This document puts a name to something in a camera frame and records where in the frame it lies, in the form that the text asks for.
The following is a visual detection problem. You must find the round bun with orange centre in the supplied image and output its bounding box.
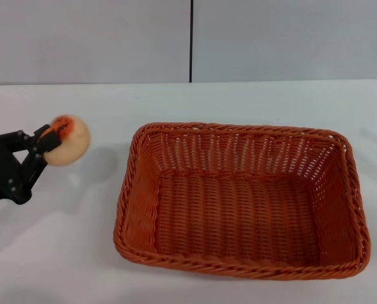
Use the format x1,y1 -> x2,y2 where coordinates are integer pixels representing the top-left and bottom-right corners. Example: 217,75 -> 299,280
44,114 -> 91,167

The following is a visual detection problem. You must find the orange woven rectangular basket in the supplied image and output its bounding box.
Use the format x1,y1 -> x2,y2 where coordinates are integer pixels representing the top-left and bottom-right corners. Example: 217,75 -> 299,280
113,122 -> 371,279

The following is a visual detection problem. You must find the black vertical wall strip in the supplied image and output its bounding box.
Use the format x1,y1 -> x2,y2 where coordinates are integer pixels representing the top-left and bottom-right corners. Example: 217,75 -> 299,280
189,0 -> 195,84

